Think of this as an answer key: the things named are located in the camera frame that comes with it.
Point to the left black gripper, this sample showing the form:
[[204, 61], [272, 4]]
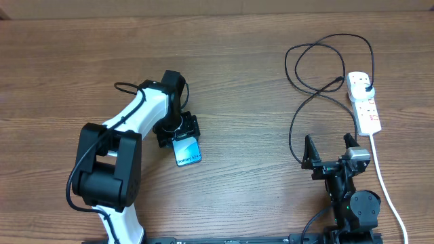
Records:
[[190, 127]]

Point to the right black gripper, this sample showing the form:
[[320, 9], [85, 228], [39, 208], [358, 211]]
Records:
[[323, 167]]

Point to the Galaxy smartphone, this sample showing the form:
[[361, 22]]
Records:
[[187, 151]]

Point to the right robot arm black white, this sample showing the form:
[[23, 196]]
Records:
[[355, 211]]

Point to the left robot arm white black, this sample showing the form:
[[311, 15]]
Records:
[[107, 173]]

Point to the white charger adapter plug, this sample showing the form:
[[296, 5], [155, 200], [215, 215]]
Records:
[[360, 92]]

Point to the white power strip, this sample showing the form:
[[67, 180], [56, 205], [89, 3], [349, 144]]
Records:
[[366, 113]]

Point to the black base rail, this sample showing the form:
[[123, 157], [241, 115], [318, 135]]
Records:
[[291, 239]]

